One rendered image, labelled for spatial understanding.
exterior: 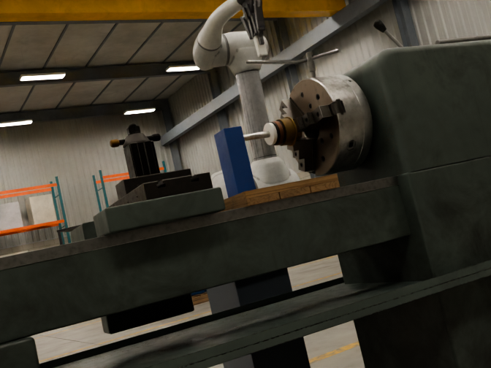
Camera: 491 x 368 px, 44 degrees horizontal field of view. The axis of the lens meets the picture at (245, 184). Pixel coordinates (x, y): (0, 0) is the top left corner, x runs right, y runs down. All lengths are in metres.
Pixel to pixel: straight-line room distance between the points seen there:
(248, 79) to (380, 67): 0.79
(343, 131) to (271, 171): 0.70
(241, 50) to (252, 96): 0.19
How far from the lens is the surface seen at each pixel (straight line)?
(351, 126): 1.85
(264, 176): 2.47
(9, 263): 1.46
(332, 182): 1.74
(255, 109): 2.53
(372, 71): 1.94
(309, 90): 1.94
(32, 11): 12.93
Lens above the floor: 0.79
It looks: 5 degrees up
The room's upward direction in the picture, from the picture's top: 13 degrees counter-clockwise
